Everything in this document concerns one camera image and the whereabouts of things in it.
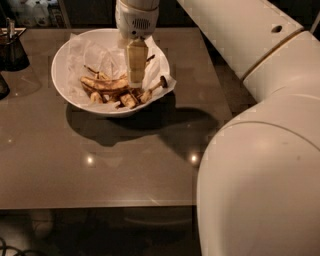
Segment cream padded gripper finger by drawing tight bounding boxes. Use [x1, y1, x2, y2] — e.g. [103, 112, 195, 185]
[126, 38, 148, 88]

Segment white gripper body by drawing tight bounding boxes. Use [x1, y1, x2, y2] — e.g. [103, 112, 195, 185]
[115, 0, 160, 39]

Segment large brown spotted banana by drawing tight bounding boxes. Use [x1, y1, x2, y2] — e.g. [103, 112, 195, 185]
[80, 66, 143, 97]

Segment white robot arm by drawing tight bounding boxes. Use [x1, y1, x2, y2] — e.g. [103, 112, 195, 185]
[178, 0, 320, 256]

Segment small banana with stem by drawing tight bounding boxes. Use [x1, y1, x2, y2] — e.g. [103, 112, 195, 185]
[139, 76, 168, 104]

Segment banana piece bottom centre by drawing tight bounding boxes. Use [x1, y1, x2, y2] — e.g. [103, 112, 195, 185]
[120, 94, 138, 109]

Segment banana piece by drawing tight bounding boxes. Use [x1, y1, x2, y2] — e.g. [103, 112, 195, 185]
[120, 94, 138, 109]
[90, 92, 103, 104]

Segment banana piece bottom left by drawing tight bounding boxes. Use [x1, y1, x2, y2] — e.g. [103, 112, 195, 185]
[90, 92, 103, 104]

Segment white ceramic bowl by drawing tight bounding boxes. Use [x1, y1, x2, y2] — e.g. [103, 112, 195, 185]
[50, 28, 171, 119]

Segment white crumpled paper liner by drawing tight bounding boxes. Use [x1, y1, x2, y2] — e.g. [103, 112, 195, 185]
[66, 26, 177, 113]

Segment white bottles in background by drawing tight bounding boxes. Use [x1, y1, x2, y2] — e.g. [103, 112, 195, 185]
[1, 0, 65, 28]

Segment black mesh pen holder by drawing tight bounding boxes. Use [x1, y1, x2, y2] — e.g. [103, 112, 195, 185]
[0, 18, 30, 72]

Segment dark round object left edge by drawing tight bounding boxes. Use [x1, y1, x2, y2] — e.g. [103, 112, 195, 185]
[0, 74, 10, 100]

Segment black cable on floor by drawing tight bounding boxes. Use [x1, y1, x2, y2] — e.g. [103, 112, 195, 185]
[0, 236, 48, 256]

